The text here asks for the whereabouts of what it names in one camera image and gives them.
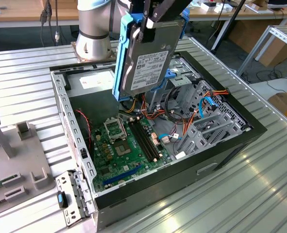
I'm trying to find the green motherboard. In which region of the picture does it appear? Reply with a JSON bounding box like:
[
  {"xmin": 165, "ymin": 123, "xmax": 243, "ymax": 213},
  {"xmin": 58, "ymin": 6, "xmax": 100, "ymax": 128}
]
[{"xmin": 91, "ymin": 116, "xmax": 173, "ymax": 195}]

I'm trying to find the hard disk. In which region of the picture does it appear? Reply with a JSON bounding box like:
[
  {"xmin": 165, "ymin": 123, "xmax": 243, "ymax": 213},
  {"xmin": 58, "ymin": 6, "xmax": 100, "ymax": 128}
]
[{"xmin": 111, "ymin": 8, "xmax": 190, "ymax": 102}]

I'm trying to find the blue expansion slot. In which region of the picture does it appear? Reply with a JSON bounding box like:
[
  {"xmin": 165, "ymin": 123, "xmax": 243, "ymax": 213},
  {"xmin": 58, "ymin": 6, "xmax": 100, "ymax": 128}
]
[{"xmin": 102, "ymin": 164, "xmax": 143, "ymax": 185}]

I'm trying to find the white table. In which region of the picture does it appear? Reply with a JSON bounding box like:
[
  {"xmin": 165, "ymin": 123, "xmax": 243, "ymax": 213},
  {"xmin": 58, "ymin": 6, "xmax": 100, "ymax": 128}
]
[{"xmin": 251, "ymin": 78, "xmax": 287, "ymax": 102}]

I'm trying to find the brown cardboard box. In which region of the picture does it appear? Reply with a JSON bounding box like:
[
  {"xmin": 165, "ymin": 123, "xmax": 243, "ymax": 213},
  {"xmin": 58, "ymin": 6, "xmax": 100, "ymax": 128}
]
[{"xmin": 228, "ymin": 19, "xmax": 287, "ymax": 67}]

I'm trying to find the grey metal disk bay cage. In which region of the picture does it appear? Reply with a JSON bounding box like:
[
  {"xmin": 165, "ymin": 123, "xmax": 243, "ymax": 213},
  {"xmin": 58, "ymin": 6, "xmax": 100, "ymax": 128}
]
[{"xmin": 174, "ymin": 79, "xmax": 253, "ymax": 159}]

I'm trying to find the wooden office desk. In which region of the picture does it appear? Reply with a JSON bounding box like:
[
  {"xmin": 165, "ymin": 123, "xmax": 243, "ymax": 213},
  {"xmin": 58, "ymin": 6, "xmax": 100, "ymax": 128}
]
[
  {"xmin": 0, "ymin": 0, "xmax": 81, "ymax": 29},
  {"xmin": 188, "ymin": 0, "xmax": 287, "ymax": 24}
]

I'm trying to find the flat white carton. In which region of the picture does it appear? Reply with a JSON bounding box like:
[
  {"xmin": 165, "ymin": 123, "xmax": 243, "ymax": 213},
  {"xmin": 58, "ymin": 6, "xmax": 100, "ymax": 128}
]
[{"xmin": 245, "ymin": 3, "xmax": 274, "ymax": 14}]

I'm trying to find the red black twisted wire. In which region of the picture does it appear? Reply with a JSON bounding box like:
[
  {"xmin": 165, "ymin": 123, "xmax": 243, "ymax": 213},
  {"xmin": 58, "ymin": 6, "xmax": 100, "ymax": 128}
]
[{"xmin": 74, "ymin": 109, "xmax": 93, "ymax": 150}]

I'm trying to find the grey optical drive cage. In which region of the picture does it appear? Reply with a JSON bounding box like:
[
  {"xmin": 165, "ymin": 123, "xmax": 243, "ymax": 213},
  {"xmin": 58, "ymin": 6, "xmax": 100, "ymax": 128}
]
[{"xmin": 144, "ymin": 57, "xmax": 200, "ymax": 112}]

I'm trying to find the cardboard box with yellow tape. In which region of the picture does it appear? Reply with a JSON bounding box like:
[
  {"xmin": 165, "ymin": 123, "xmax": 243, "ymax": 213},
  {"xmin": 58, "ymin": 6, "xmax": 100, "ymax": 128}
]
[{"xmin": 267, "ymin": 91, "xmax": 287, "ymax": 126}]

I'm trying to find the black monitor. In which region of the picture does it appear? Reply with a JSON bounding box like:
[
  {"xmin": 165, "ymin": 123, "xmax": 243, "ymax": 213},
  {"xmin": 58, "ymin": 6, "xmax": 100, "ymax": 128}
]
[{"xmin": 267, "ymin": 0, "xmax": 287, "ymax": 11}]

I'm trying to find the black PC case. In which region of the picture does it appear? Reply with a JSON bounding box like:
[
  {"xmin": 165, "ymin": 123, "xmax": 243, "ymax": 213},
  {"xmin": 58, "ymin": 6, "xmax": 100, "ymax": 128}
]
[{"xmin": 49, "ymin": 50, "xmax": 268, "ymax": 231}]

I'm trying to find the blue plastic drive latch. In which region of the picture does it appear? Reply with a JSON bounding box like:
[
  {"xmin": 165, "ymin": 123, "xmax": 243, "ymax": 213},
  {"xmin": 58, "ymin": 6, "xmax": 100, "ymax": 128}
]
[{"xmin": 163, "ymin": 68, "xmax": 177, "ymax": 80}]

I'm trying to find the black RAM slot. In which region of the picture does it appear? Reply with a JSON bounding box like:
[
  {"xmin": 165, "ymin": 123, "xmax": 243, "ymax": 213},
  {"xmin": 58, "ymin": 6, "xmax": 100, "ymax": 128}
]
[
  {"xmin": 129, "ymin": 122, "xmax": 153, "ymax": 163},
  {"xmin": 135, "ymin": 120, "xmax": 158, "ymax": 159},
  {"xmin": 138, "ymin": 119, "xmax": 161, "ymax": 157},
  {"xmin": 132, "ymin": 121, "xmax": 156, "ymax": 161}
]

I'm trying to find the grey power supply unit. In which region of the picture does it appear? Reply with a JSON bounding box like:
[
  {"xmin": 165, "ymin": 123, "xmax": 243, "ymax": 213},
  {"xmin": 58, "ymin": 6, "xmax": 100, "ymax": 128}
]
[{"xmin": 65, "ymin": 68, "xmax": 121, "ymax": 127}]

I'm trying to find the blue black bracket latch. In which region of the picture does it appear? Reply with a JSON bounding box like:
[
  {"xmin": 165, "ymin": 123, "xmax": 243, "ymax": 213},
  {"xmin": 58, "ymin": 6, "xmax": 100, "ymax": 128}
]
[{"xmin": 56, "ymin": 190, "xmax": 70, "ymax": 209}]

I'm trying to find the small white box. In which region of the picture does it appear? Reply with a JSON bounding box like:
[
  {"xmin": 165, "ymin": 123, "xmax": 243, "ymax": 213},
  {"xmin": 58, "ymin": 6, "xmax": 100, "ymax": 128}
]
[{"xmin": 215, "ymin": 4, "xmax": 233, "ymax": 13}]

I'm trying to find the yellow orange wire bundle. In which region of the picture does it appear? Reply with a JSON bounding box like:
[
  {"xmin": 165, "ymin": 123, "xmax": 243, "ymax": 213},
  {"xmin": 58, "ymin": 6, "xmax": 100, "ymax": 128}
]
[{"xmin": 118, "ymin": 93, "xmax": 167, "ymax": 121}]

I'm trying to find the orange power wire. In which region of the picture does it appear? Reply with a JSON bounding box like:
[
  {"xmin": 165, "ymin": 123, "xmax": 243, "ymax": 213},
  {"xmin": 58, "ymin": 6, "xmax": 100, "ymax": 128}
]
[{"xmin": 182, "ymin": 88, "xmax": 230, "ymax": 143}]

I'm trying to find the blue data wire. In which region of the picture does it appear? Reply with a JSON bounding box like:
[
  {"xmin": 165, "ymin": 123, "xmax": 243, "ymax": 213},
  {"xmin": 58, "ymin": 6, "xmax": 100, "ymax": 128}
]
[{"xmin": 199, "ymin": 96, "xmax": 218, "ymax": 120}]

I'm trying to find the white box with black top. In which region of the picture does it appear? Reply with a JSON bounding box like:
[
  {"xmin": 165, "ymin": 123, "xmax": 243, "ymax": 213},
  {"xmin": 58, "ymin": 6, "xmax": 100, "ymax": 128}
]
[{"xmin": 201, "ymin": 1, "xmax": 217, "ymax": 12}]

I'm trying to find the metal socket cover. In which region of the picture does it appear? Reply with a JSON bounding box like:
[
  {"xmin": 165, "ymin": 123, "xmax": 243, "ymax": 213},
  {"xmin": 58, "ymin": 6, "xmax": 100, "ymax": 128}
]
[{"xmin": 103, "ymin": 117, "xmax": 128, "ymax": 142}]

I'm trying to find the black tripod leg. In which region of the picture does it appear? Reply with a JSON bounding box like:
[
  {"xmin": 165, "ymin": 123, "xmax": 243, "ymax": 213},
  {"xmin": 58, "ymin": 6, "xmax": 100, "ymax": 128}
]
[{"xmin": 210, "ymin": 0, "xmax": 246, "ymax": 51}]

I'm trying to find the grey parts rack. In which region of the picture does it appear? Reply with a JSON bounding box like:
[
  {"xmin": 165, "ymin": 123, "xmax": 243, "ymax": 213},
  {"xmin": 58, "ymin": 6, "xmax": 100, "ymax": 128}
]
[{"xmin": 0, "ymin": 112, "xmax": 56, "ymax": 212}]

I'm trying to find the grey metal slot bracket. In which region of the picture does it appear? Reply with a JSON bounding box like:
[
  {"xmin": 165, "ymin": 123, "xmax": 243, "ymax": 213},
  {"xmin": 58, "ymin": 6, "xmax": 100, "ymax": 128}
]
[{"xmin": 55, "ymin": 169, "xmax": 97, "ymax": 228}]

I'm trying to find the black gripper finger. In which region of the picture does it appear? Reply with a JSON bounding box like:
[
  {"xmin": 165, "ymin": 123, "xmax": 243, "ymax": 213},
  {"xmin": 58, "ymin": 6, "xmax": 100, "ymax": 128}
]
[{"xmin": 138, "ymin": 0, "xmax": 192, "ymax": 44}]

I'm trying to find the black wire loop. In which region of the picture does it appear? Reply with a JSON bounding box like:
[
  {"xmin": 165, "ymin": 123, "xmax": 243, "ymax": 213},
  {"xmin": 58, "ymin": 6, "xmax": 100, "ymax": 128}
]
[{"xmin": 164, "ymin": 85, "xmax": 186, "ymax": 123}]

